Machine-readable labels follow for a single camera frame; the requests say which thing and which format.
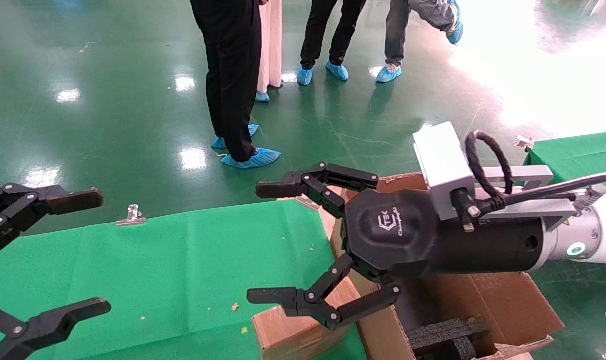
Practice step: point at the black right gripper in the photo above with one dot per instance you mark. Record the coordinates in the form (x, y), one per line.
(397, 235)

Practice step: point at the small brown cardboard box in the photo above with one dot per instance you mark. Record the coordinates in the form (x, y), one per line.
(283, 335)

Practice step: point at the large open cardboard carton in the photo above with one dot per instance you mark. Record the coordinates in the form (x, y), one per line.
(507, 305)

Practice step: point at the metal binder clip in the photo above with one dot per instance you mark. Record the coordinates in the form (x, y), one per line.
(523, 143)
(131, 216)
(307, 202)

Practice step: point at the blue shoe cover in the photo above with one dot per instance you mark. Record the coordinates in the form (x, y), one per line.
(255, 159)
(337, 71)
(219, 142)
(455, 30)
(263, 96)
(305, 76)
(388, 74)

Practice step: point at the large green tablecloth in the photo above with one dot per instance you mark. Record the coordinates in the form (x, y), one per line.
(183, 260)

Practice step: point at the black foam insert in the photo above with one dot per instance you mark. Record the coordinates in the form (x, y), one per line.
(442, 332)

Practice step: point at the person in black trousers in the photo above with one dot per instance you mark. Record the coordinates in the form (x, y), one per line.
(315, 30)
(228, 75)

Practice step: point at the person in white skirt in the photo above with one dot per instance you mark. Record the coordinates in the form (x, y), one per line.
(270, 45)

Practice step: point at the person in grey jeans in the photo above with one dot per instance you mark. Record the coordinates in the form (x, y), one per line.
(396, 35)

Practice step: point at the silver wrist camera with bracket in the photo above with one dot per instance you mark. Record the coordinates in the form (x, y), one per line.
(440, 155)

